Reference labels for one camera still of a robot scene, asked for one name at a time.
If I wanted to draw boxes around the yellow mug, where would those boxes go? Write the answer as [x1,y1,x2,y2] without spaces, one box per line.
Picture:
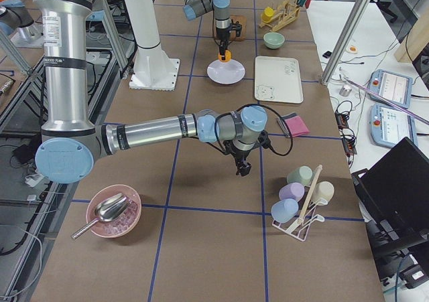
[261,7,274,23]

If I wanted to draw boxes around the metal scoop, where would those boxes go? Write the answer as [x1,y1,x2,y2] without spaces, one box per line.
[71,193,130,240]

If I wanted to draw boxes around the aluminium frame post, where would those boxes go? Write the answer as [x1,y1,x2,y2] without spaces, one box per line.
[320,0,370,86]

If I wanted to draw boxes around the pink bowl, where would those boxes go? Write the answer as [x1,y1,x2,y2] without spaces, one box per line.
[86,184,142,238]

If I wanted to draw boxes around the cream bear tray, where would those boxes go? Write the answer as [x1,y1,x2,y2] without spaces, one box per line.
[254,56,304,104]

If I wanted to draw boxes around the white plate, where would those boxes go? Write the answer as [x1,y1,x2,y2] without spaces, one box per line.
[207,60,245,84]

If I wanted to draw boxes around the near blue teach pendant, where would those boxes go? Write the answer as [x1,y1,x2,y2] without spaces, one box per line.
[369,103,418,148]

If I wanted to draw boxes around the purple cup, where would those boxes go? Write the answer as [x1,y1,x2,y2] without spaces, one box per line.
[278,182,305,202]

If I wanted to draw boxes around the wooden cutting board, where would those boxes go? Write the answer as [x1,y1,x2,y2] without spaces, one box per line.
[212,15,247,42]

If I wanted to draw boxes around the cream cup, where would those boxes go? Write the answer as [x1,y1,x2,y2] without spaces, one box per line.
[311,181,334,204]

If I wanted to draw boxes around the small black device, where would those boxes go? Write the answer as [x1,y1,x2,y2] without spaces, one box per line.
[322,51,332,58]

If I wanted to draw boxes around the blue teach pendant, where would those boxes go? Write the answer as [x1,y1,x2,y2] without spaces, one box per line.
[369,103,418,148]
[367,69,413,108]

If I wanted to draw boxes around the black laptop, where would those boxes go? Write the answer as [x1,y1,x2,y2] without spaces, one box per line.
[351,136,429,252]

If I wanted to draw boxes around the white cup rack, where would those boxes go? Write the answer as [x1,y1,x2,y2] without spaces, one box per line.
[271,165,328,242]

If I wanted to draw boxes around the fried egg toy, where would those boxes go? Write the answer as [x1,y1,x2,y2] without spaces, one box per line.
[346,46,357,54]

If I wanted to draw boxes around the green cup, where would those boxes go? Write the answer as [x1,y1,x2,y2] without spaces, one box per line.
[286,165,313,186]

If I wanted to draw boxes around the wooden dish rack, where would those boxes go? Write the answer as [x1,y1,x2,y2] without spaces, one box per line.
[258,0,301,32]

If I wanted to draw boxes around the reacher grabber stick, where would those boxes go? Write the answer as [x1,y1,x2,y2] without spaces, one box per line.
[344,77,428,125]

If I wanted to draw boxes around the far blue teach pendant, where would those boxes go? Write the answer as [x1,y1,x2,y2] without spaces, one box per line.
[367,69,413,108]

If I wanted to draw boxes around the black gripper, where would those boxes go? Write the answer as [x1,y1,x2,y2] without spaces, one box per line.
[216,29,231,58]
[230,141,257,177]

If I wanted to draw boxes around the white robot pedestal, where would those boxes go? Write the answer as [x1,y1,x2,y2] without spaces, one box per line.
[125,0,180,90]

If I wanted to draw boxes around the green bowl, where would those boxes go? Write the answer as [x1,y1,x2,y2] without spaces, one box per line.
[263,32,286,50]

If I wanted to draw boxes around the orange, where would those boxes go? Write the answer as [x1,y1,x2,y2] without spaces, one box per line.
[218,50,231,62]

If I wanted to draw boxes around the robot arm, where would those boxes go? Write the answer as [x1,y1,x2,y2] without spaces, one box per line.
[33,0,267,183]
[183,0,233,62]

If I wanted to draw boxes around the metal cylinder weight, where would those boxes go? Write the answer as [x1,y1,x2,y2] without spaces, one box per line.
[339,84,352,97]

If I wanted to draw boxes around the pink and grey cloths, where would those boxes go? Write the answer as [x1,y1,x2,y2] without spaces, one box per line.
[277,112,310,138]

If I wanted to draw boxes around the blue cup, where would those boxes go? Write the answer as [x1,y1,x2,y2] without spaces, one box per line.
[271,198,299,224]

